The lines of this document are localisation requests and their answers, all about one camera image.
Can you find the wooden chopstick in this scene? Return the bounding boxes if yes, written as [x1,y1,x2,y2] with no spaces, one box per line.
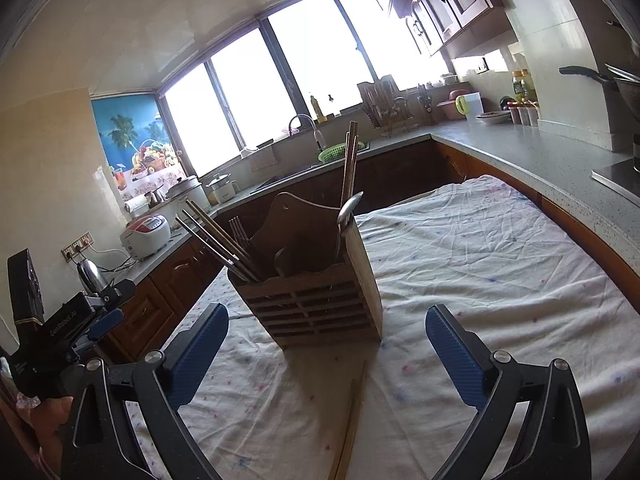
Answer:
[328,379,362,480]
[335,361,368,480]

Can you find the metal spoon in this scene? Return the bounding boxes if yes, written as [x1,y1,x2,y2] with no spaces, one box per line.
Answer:
[334,192,363,261]

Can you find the long bamboo chopstick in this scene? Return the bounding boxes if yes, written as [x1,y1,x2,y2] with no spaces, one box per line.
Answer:
[341,120,358,205]

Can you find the person's left hand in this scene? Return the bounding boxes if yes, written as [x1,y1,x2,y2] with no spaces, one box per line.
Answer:
[16,396,74,479]

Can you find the steel electric kettle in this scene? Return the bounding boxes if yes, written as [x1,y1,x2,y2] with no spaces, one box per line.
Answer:
[76,259,108,296]

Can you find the white red rice cooker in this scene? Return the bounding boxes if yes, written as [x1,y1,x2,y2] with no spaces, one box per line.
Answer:
[120,214,170,260]

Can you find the floral white tablecloth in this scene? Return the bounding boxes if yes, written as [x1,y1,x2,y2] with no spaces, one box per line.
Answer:
[179,177,639,479]

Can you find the paper towel roll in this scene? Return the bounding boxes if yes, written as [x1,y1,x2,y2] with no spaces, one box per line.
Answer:
[125,195,149,219]

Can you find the white slow cooker pot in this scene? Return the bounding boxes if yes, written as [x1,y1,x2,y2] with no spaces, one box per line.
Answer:
[166,176,212,221]

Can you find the fruit picture poster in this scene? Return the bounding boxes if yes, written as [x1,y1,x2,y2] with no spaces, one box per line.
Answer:
[91,93,186,202]

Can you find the small white cooker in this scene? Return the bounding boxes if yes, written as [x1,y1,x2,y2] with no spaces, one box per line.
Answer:
[205,174,240,204]

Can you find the wooden utensil holder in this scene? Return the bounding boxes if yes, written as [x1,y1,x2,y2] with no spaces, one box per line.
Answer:
[228,192,383,349]

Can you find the gas stove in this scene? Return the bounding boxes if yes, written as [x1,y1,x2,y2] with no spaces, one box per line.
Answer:
[591,133,640,207]

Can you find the bowl of food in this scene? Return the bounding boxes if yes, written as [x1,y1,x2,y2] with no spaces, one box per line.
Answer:
[476,110,512,126]

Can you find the chrome sink faucet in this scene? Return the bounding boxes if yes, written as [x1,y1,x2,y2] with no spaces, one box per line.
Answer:
[288,113,328,152]

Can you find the green dish basket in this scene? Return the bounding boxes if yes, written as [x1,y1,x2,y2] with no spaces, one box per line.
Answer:
[318,143,346,164]

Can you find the white jug green lid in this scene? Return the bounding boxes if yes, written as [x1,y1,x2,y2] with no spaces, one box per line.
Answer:
[454,92,485,122]

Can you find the pink basin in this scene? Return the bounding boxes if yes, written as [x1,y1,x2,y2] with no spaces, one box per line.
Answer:
[436,89,470,120]

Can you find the black wok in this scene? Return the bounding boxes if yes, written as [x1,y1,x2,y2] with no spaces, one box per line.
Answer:
[559,64,640,116]

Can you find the yellow oil bottle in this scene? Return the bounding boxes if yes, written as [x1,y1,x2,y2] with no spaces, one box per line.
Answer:
[512,70,527,103]

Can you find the wooden dish rack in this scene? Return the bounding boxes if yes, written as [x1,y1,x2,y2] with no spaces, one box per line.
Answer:
[357,75,414,136]

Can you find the wall power socket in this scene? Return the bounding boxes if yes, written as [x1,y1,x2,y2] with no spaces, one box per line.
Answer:
[61,231,94,261]

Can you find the wooden wall cabinets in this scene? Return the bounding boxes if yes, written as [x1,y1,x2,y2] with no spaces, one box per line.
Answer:
[388,0,515,58]

